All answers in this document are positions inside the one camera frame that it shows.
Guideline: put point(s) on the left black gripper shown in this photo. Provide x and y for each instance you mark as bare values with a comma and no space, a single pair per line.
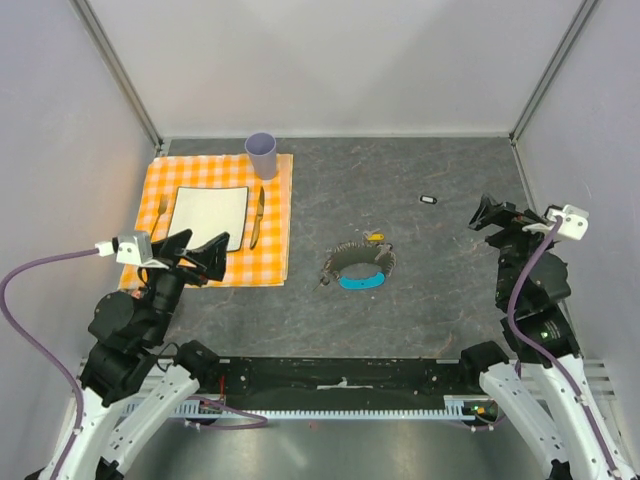
211,255

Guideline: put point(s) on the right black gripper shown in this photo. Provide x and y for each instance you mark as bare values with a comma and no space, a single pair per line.
513,221

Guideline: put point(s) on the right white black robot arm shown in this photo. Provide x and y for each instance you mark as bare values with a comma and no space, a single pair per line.
545,393

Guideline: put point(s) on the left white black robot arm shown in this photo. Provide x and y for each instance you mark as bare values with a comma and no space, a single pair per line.
98,444

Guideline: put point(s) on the white square plate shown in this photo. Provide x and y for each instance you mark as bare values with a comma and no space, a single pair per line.
209,212

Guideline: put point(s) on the gold fork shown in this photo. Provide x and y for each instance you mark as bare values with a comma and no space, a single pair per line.
161,210

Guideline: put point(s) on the gold knife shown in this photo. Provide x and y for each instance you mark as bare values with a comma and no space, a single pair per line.
258,219

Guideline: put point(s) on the orange checkered cloth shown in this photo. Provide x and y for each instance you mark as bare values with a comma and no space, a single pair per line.
267,264

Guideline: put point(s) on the purple plastic cup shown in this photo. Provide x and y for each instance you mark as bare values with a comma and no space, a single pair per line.
261,150

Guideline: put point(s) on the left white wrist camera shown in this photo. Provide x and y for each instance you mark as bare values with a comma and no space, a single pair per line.
133,249

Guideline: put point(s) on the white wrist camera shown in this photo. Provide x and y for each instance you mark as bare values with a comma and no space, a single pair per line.
133,249
570,223

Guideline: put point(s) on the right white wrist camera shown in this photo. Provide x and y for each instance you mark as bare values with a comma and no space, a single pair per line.
570,223

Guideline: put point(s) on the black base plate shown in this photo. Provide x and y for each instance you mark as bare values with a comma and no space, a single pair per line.
256,382

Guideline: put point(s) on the grey slotted cable duct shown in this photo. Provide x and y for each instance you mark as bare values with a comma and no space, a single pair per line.
451,409

